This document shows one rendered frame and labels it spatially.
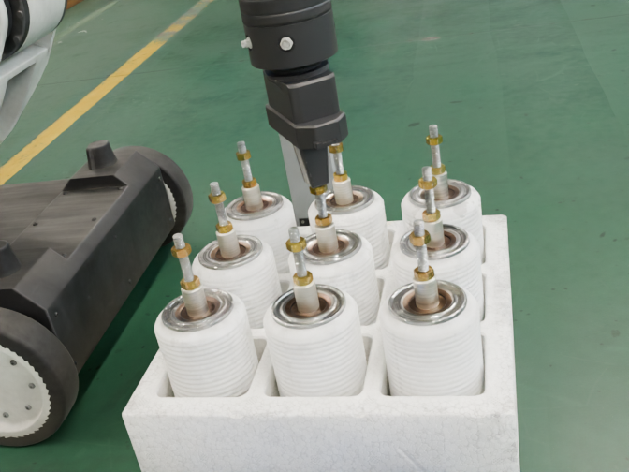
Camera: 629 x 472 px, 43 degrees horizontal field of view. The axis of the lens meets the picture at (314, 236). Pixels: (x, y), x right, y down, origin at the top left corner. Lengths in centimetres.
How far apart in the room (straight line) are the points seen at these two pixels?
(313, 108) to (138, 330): 64
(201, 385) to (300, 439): 12
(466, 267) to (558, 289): 41
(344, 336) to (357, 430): 9
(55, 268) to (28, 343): 14
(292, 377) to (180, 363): 11
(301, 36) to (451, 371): 34
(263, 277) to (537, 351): 41
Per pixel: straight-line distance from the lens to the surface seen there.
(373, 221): 97
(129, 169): 140
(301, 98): 78
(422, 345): 75
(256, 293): 91
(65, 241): 123
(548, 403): 104
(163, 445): 86
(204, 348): 80
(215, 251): 94
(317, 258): 87
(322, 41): 78
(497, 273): 95
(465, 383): 79
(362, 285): 88
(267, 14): 77
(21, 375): 110
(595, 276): 128
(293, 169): 115
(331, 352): 78
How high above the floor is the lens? 68
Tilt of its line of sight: 27 degrees down
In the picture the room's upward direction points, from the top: 10 degrees counter-clockwise
